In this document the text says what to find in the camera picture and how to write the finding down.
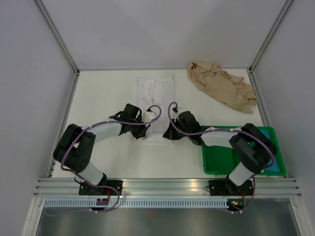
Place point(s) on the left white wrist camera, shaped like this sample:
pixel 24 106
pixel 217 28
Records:
pixel 149 116

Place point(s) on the white slotted cable duct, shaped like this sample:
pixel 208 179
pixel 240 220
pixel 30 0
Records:
pixel 140 203

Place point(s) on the left aluminium frame post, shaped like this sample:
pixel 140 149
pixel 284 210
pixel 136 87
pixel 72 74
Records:
pixel 54 31

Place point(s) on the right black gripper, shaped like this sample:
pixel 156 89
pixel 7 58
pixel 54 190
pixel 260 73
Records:
pixel 170 133

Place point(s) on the green plastic tray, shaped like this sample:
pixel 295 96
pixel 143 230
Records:
pixel 222 160

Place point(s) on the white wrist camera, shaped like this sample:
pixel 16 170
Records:
pixel 177 110
pixel 149 116

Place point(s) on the aluminium front rail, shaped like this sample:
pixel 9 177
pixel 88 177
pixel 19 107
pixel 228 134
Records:
pixel 168 188

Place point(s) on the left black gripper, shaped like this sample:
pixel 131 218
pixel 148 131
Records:
pixel 142 133

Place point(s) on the beige t shirt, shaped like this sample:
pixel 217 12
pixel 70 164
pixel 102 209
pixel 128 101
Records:
pixel 230 90

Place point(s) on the aluminium frame post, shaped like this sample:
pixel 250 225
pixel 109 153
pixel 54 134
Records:
pixel 271 33
pixel 54 31

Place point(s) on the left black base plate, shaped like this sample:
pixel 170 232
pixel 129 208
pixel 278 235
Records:
pixel 87 190

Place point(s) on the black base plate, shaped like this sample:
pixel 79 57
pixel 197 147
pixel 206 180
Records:
pixel 87 190
pixel 227 188

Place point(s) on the right aluminium frame post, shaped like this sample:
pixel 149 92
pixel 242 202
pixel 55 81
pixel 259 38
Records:
pixel 271 33

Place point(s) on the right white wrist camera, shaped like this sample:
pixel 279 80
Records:
pixel 177 110

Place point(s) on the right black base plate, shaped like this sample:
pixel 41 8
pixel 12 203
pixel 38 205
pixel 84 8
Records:
pixel 227 188

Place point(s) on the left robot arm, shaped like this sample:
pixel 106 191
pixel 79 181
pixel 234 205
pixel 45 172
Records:
pixel 74 150

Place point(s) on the white t shirt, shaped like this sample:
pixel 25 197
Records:
pixel 161 92

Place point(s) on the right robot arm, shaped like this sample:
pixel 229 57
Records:
pixel 254 150

